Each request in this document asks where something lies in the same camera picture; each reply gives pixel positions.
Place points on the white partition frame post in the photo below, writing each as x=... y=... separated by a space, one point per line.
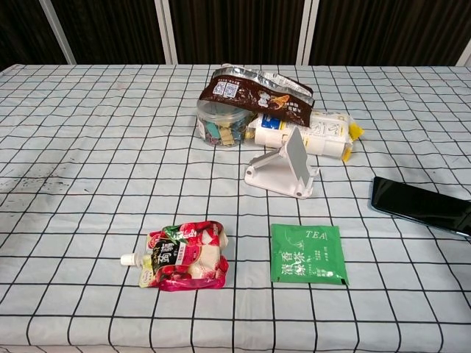
x=307 y=29
x=165 y=29
x=59 y=29
x=466 y=53

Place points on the green tea sachet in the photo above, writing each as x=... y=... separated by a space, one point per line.
x=307 y=257

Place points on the red jelly drink pouch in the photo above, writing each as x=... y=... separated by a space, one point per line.
x=191 y=257

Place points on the white yellow tissue pack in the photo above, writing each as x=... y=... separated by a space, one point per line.
x=327 y=134

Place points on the clear jar of binder clips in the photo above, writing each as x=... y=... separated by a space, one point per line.
x=221 y=127

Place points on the blue checkered tablecloth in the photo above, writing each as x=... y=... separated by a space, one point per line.
x=110 y=165

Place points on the black smartphone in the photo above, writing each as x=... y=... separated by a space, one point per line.
x=419 y=204

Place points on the brown foil snack bag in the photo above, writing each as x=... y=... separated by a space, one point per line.
x=250 y=93

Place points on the white folding phone stand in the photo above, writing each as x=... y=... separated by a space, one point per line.
x=274 y=180

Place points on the dark slatted partition panel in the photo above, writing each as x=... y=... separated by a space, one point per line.
x=239 y=29
x=110 y=29
x=386 y=29
x=18 y=29

